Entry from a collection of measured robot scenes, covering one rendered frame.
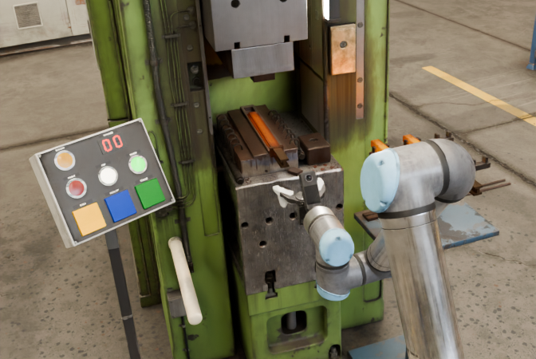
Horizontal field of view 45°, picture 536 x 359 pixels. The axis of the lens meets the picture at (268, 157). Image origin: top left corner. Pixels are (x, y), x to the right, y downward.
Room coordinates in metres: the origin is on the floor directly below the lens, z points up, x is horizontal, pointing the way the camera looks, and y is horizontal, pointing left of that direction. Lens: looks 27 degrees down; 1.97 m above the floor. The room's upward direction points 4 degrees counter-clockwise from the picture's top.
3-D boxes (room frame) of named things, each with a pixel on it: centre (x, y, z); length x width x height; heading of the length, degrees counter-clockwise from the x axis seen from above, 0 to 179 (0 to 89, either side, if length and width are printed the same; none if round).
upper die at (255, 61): (2.16, 0.04, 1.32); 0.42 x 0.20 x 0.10; 14
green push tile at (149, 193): (1.71, 0.36, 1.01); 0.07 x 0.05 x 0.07; 129
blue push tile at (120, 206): (1.65, 0.44, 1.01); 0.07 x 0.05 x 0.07; 129
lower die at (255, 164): (2.16, 0.04, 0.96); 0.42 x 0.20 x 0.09; 14
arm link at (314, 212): (1.53, -0.14, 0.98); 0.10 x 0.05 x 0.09; 104
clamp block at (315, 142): (2.06, -0.16, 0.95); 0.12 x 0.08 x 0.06; 14
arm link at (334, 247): (1.44, -0.16, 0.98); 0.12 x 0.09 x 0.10; 14
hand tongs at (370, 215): (2.03, -0.61, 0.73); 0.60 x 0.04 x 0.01; 108
